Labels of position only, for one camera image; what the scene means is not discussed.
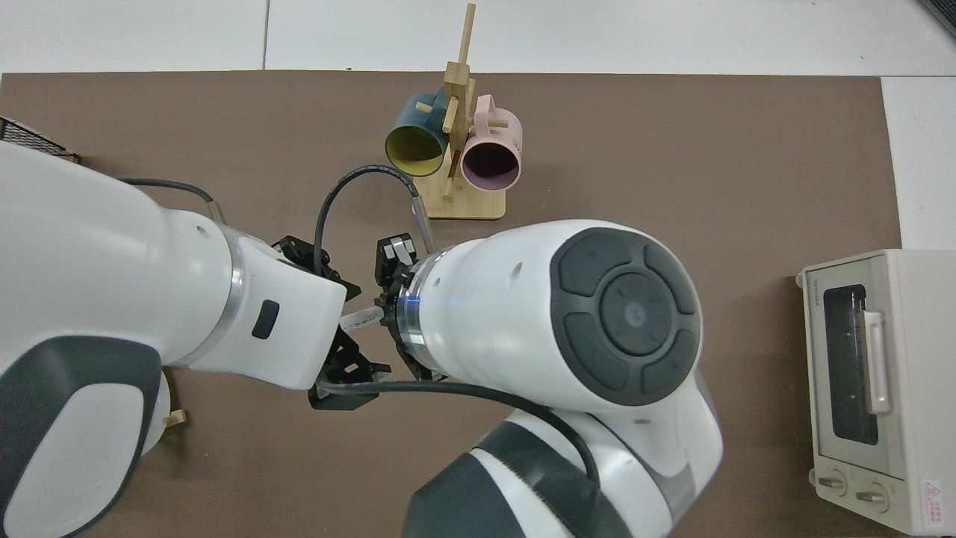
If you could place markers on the blue and white marker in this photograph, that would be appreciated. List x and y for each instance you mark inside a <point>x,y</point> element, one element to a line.
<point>362,317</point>

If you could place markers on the wooden cup stand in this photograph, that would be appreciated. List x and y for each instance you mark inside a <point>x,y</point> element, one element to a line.
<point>459,205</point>

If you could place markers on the teal cup yellow inside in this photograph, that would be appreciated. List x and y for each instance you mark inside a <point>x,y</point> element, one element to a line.
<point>411,119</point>

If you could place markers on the wooden plate rack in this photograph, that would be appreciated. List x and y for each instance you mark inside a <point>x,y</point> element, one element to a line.
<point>175,418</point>

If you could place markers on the pink cup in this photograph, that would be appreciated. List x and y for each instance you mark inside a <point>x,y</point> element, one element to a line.
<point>500,131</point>

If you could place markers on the brown table cloth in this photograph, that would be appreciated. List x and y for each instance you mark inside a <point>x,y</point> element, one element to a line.
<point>672,149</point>

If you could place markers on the pale toaster oven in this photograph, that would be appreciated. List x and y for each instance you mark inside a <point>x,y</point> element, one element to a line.
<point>911,373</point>

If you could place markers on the dark grey flat object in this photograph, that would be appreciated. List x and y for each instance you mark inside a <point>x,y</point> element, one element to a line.
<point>942,13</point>

